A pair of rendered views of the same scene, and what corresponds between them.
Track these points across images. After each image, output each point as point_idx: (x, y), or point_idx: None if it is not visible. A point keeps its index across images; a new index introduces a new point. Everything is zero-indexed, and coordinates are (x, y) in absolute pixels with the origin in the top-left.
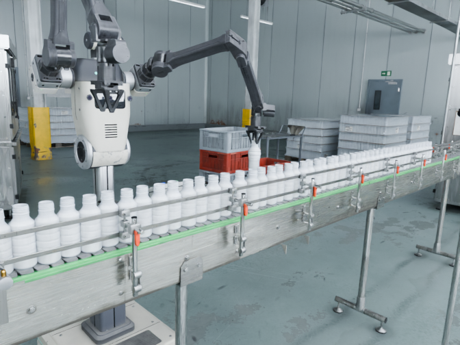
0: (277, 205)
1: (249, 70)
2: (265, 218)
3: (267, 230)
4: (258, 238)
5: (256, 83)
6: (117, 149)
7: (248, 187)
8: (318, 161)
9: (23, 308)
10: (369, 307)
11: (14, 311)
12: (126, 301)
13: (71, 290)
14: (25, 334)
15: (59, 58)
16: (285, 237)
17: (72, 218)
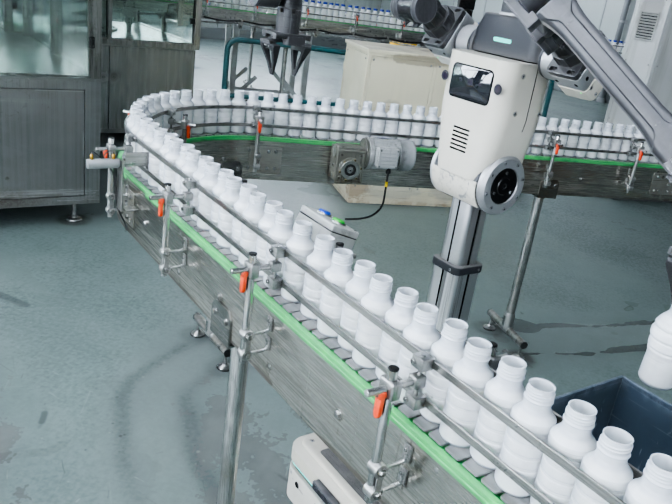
0: (353, 369)
1: (568, 45)
2: (316, 362)
3: (318, 394)
4: (301, 388)
5: (616, 91)
6: (460, 174)
7: (307, 272)
8: (527, 389)
9: (144, 218)
10: None
11: (141, 215)
12: (180, 286)
13: (159, 230)
14: (143, 241)
15: (398, 8)
16: (353, 462)
17: (176, 163)
